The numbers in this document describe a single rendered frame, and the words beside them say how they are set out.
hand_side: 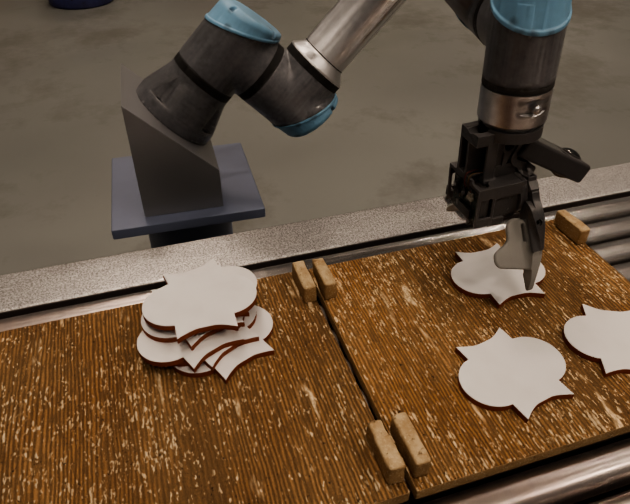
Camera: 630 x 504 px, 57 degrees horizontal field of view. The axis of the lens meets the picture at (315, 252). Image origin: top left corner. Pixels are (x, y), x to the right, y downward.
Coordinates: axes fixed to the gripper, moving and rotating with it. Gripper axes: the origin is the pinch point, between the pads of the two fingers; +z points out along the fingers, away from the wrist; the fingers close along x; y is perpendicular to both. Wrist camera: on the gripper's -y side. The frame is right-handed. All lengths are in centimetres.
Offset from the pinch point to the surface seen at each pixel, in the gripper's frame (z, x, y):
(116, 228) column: 8, -37, 51
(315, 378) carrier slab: 2.2, 9.7, 29.3
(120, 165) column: 8, -60, 49
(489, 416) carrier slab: 3.0, 20.2, 13.2
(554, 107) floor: 107, -220, -189
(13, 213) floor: 91, -195, 110
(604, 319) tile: 3.3, 12.3, -7.5
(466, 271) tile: 2.6, -1.2, 4.2
